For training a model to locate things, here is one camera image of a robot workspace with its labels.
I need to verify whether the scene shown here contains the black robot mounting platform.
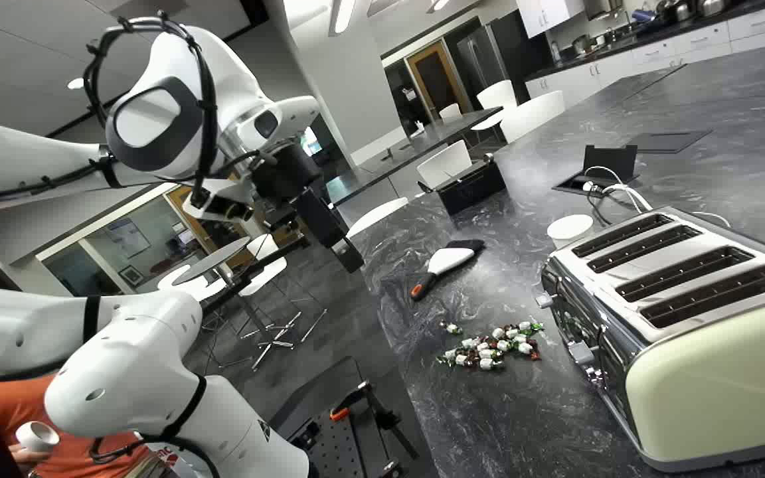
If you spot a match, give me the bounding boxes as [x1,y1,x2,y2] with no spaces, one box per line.
[266,353,438,478]

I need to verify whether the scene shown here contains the person in orange shirt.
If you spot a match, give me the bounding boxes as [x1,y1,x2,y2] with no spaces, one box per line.
[0,368,151,478]

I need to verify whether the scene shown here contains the steel pot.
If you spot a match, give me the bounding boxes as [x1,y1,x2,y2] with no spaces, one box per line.
[665,0,703,26]

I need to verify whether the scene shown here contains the open black table outlet box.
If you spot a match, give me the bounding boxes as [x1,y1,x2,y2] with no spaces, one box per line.
[554,141,643,193]

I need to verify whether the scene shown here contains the metal star table base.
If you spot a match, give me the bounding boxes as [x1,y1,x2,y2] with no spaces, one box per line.
[248,302,332,375]

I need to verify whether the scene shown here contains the long dark table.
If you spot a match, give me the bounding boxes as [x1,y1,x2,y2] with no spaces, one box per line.
[347,104,506,193]

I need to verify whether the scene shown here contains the wooden door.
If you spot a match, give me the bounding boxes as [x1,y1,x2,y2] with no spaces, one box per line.
[404,37,473,116]

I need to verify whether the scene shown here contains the closed black outlet cover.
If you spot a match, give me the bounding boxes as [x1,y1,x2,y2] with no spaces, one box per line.
[624,127,717,155]

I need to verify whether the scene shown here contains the cream four-slot toaster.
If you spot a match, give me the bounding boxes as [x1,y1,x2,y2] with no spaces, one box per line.
[541,204,765,472]

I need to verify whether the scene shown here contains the white round table top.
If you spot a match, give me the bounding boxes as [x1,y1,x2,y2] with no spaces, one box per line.
[155,234,258,294]

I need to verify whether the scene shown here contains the black clamp with orange handle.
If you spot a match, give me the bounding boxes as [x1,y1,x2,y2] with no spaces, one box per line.
[327,379,421,463]

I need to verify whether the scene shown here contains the white paper cup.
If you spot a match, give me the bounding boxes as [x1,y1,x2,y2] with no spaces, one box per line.
[546,212,599,253]

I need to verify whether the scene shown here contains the white kitchen counter cabinets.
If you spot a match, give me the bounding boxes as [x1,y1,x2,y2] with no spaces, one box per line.
[525,0,765,100]

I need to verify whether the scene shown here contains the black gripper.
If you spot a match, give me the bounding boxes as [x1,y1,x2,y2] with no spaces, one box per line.
[252,149,369,276]

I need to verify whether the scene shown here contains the white toaster power cord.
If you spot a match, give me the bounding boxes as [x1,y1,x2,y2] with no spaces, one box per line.
[580,163,736,229]

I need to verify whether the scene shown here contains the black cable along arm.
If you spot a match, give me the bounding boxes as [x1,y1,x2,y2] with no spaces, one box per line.
[0,10,226,209]

